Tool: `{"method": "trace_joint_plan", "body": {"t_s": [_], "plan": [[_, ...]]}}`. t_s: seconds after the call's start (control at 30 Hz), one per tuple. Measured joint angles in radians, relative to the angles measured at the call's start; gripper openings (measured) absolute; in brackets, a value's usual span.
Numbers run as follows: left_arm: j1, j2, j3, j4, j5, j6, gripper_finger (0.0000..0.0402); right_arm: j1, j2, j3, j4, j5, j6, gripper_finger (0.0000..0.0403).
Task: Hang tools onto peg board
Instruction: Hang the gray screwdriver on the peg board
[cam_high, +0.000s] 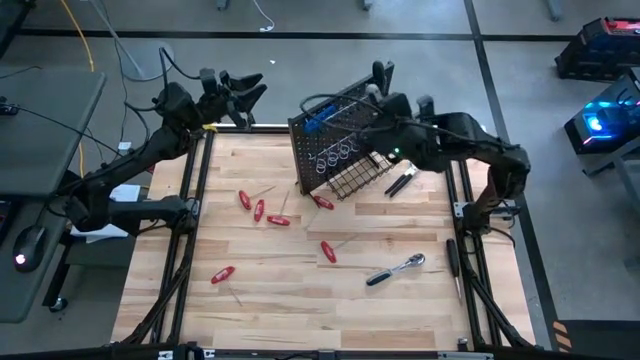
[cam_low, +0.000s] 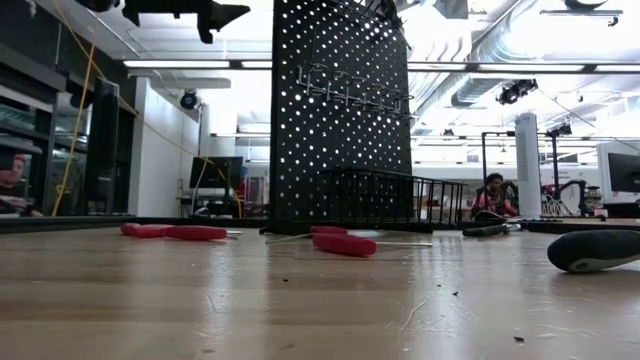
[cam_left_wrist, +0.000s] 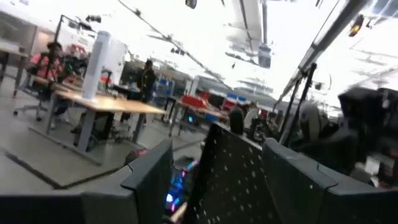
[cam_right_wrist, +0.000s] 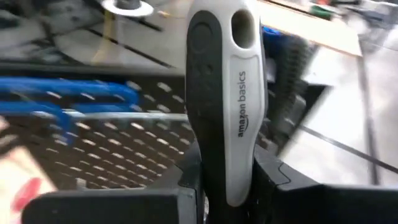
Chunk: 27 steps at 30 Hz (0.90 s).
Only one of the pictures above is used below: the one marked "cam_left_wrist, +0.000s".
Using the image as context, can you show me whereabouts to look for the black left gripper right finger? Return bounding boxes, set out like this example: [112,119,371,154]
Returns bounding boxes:
[261,137,398,224]

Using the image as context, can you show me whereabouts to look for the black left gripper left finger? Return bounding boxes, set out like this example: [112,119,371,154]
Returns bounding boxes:
[0,138,174,224]

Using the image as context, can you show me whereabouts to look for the black metal pegboard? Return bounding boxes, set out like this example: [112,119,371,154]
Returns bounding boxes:
[182,122,282,224]

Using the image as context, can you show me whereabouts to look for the black computer case glowing lights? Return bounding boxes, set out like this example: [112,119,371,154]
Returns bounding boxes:
[164,154,200,214]

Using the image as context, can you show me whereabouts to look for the black stand poles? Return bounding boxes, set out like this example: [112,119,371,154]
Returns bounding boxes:
[277,62,318,147]

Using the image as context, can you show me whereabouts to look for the wooden desk grey legs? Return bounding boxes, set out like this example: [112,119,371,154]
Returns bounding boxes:
[27,88,166,166]

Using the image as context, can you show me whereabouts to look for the black office chair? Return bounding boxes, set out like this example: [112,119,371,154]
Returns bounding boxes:
[12,73,52,123]

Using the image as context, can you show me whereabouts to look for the person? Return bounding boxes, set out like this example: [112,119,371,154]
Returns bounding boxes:
[26,41,71,130]
[136,58,157,105]

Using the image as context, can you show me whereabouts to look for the white tower fan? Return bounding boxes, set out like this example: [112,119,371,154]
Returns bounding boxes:
[80,30,113,101]

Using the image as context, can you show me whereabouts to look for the red storage bin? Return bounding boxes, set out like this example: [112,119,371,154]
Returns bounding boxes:
[181,94,208,109]

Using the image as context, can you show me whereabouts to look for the grey rig frame beam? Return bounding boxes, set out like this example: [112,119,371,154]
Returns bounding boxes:
[272,0,373,105]

